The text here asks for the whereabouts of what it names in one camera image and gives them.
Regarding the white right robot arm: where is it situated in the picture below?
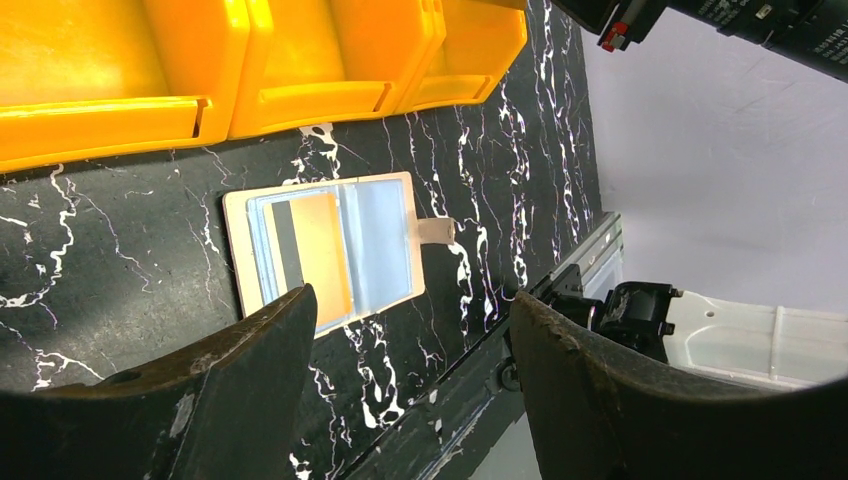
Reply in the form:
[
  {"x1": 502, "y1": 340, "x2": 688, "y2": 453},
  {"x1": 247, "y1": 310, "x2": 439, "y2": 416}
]
[{"x1": 556, "y1": 1, "x2": 847, "y2": 391}]

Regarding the yellow three-compartment plastic tray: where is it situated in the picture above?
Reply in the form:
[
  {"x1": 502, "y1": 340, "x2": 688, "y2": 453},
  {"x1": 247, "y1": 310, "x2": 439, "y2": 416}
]
[{"x1": 1, "y1": 1, "x2": 527, "y2": 172}]

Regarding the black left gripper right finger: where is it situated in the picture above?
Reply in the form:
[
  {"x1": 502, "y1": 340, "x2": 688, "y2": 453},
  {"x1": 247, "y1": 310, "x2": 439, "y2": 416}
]
[{"x1": 510, "y1": 293, "x2": 847, "y2": 479}]

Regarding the gold card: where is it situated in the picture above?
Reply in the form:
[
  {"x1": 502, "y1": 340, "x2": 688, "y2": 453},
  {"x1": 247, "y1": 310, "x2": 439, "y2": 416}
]
[{"x1": 260, "y1": 192, "x2": 353, "y2": 336}]

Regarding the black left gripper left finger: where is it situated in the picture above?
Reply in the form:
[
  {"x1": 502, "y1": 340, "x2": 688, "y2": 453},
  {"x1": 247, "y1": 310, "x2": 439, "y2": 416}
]
[{"x1": 1, "y1": 285, "x2": 317, "y2": 479}]

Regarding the aluminium frame rail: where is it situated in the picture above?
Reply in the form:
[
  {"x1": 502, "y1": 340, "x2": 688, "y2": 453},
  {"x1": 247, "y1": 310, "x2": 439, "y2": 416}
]
[{"x1": 547, "y1": 213, "x2": 624, "y2": 300}]

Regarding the white leather card holder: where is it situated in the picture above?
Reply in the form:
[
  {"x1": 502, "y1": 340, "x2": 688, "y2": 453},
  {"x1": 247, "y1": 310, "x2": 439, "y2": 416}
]
[{"x1": 222, "y1": 172, "x2": 455, "y2": 337}]

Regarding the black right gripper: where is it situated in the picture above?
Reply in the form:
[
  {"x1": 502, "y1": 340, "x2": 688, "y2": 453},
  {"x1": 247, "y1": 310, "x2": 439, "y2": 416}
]
[{"x1": 553, "y1": 0, "x2": 847, "y2": 83}]

